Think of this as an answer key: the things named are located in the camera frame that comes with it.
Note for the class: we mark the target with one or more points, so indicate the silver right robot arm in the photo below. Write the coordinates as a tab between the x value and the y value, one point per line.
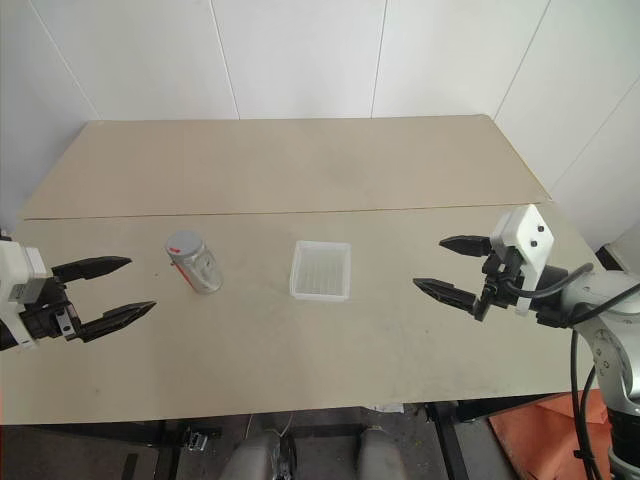
620	350

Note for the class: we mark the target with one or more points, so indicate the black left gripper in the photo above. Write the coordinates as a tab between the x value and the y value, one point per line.
52	317

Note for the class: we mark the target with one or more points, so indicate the clear plastic tray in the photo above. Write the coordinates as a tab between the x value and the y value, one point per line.
320	272

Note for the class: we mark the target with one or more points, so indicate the clear plastic jar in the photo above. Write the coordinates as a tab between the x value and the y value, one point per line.
202	272

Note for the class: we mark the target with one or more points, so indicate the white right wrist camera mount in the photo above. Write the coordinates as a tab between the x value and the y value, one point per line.
531	234

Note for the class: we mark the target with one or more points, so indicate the orange cloth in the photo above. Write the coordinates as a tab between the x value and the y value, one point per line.
540	430

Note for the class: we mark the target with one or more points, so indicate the small metal bracket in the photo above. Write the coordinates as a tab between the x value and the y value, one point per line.
196	440

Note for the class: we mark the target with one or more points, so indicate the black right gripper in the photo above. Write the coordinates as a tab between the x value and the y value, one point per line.
502	285

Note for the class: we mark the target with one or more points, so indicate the black table frame leg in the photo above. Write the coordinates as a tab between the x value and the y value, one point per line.
157	432
452	440

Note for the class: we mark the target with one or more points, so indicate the grey lid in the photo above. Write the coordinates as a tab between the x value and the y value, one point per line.
182	245

